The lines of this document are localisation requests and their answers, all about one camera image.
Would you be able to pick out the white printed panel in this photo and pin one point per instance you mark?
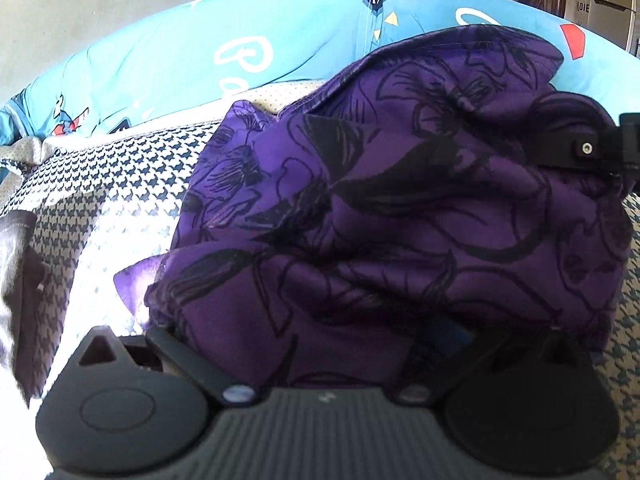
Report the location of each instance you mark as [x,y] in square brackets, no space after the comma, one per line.
[579,0]

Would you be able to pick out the purple floral garment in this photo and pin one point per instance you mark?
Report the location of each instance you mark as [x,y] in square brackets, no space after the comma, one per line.
[380,200]

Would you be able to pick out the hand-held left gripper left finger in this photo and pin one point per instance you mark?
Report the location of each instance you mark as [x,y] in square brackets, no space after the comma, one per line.
[175,355]

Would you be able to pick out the dark brown cloth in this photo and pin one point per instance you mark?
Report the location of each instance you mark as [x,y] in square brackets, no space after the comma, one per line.
[17,270]

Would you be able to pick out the blue printed sofa cover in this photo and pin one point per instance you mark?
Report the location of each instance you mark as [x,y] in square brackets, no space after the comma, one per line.
[175,50]

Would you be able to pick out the silver refrigerator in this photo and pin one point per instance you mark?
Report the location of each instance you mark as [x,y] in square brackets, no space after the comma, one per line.
[607,5]

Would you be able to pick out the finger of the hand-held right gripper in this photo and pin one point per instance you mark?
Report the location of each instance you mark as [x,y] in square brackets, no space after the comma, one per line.
[575,152]

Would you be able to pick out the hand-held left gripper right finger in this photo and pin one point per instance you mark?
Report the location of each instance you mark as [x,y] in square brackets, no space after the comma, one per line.
[445,377]

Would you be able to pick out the beige dotted sofa edge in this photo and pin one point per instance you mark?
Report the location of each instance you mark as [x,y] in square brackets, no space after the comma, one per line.
[290,97]

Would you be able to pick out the houndstooth sofa seat cover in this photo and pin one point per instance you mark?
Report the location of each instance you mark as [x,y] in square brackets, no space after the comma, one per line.
[90,195]

